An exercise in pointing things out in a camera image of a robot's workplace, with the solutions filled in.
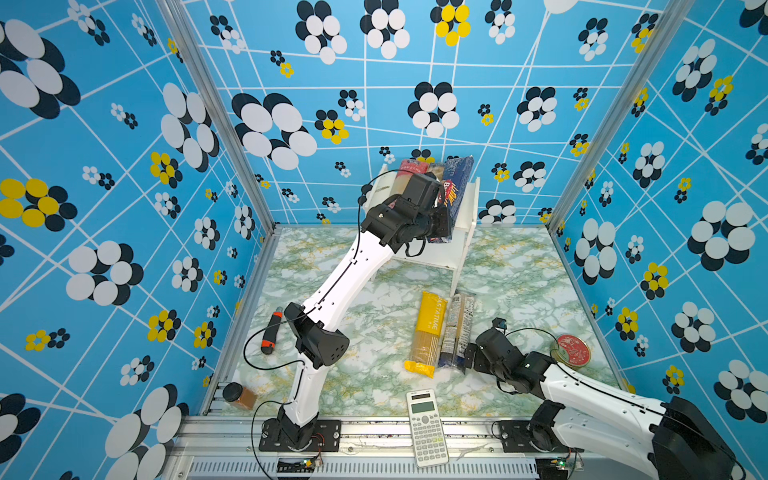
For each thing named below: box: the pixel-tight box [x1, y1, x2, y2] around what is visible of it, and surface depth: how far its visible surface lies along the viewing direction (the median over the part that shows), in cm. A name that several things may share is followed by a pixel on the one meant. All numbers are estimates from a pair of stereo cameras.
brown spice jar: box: [236, 387, 258, 410], surface depth 76 cm
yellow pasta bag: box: [404, 291, 448, 379], surface depth 91 cm
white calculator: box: [406, 389, 449, 468], surface depth 75 cm
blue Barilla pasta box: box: [428, 155, 475, 244], surface depth 75 cm
